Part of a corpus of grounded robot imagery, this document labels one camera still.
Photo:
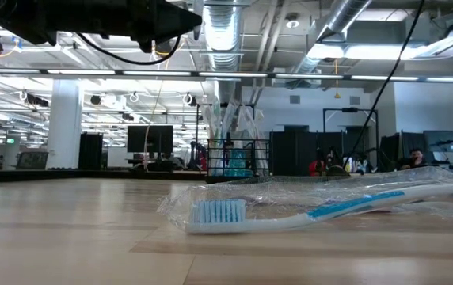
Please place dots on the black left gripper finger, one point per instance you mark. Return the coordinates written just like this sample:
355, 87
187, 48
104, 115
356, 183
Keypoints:
175, 17

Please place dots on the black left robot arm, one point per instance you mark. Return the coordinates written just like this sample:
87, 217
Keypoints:
20, 20

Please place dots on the long ceiling light strip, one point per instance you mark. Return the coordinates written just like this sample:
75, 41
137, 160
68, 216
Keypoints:
230, 74

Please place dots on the black cabinet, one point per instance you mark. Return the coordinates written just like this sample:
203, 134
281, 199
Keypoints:
91, 152

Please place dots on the person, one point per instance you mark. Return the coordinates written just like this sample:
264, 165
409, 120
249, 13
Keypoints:
199, 156
416, 156
317, 168

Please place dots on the black partition panel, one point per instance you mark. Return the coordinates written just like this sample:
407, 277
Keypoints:
389, 148
294, 152

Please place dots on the silver ventilation duct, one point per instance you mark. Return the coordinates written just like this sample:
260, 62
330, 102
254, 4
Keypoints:
222, 35
341, 16

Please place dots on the black metal stand frame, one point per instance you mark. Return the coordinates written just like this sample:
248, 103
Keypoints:
349, 109

